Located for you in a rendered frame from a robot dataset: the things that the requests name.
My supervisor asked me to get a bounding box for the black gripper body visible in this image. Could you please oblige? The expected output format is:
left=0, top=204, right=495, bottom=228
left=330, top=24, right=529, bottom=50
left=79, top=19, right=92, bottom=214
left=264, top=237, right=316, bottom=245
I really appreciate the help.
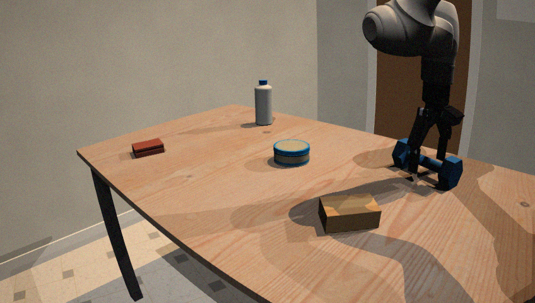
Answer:
left=422, top=81, right=450, bottom=122

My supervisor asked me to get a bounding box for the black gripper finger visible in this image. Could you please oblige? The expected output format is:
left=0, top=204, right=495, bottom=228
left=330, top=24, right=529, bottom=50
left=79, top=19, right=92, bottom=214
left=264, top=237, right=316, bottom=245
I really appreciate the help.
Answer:
left=436, top=112, right=452, bottom=161
left=407, top=107, right=439, bottom=174

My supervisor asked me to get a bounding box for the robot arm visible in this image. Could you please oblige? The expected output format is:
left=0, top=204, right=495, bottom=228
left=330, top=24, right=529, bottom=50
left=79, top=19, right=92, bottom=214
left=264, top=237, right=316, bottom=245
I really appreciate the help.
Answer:
left=362, top=0, right=464, bottom=126

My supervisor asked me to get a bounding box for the grey bottle with blue cap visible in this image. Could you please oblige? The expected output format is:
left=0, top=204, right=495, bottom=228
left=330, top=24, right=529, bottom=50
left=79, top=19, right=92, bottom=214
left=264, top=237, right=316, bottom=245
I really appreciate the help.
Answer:
left=254, top=80, right=273, bottom=126

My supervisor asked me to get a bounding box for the reddish-brown rectangular block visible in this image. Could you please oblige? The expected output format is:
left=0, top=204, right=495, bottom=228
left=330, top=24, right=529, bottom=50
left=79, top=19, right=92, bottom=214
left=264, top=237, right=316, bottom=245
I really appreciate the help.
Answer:
left=132, top=138, right=165, bottom=158

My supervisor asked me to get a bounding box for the small brown rectangular block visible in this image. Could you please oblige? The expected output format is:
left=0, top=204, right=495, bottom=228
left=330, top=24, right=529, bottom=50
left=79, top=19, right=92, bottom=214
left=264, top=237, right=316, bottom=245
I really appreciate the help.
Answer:
left=318, top=193, right=382, bottom=234

